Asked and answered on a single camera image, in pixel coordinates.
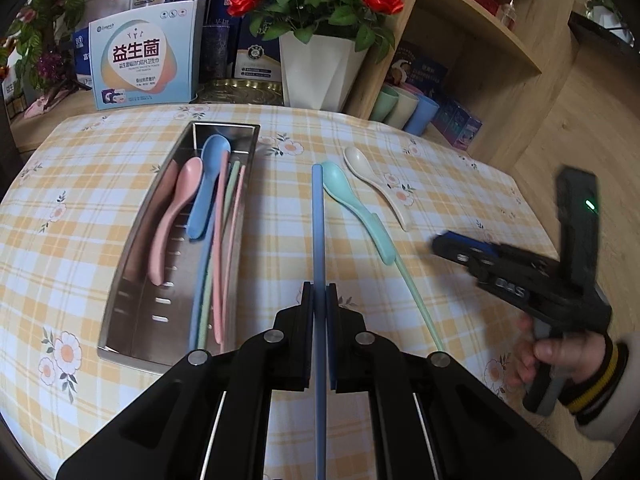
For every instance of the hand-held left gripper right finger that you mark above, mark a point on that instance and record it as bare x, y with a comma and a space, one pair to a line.
331, 330

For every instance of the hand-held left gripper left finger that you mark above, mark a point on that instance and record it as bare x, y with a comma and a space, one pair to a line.
306, 320

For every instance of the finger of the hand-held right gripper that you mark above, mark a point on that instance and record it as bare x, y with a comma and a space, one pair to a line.
452, 252
465, 241

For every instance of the beige spoon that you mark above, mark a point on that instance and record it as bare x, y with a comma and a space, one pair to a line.
357, 160

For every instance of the teal spoon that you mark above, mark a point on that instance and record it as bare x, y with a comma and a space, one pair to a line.
335, 180

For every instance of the stainless steel utensil tray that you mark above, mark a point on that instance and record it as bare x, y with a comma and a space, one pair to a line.
145, 285

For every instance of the pink spoon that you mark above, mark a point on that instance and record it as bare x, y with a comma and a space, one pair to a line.
187, 180

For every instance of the blue spoon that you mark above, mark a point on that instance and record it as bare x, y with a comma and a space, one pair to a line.
215, 155

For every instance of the person's right forearm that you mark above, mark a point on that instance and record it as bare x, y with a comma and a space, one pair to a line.
615, 395

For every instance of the person's right hand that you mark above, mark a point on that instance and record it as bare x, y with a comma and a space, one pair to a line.
565, 352

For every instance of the small purple-blue boxes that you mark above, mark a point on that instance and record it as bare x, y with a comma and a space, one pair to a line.
457, 122

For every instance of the blue cup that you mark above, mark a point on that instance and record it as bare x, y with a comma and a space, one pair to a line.
422, 115

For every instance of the beige cup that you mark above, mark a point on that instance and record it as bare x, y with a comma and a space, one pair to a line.
404, 107

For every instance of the green cup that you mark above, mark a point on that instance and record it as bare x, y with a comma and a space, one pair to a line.
382, 102

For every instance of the wooden shelf unit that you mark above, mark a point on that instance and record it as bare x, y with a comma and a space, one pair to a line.
500, 75

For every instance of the dark moon-print box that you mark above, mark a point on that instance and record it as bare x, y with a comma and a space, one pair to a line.
415, 67

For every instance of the white faceted flower pot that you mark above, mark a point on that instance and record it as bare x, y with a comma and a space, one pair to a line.
320, 70

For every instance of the gold tin tray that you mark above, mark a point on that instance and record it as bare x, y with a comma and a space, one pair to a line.
240, 91

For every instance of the yellow checked floral tablecloth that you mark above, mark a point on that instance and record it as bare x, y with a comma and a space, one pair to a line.
75, 220

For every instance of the dark blue white-label box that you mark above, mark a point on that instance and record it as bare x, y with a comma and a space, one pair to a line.
257, 50

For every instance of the purple patterned box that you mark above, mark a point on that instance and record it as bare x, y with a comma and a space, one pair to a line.
220, 52

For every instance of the light blue printed box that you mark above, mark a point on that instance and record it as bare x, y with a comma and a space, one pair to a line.
140, 60

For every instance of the white and blue box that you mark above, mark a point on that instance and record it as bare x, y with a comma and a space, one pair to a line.
82, 60

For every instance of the pink flower plant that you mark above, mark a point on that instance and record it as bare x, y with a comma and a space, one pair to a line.
40, 25

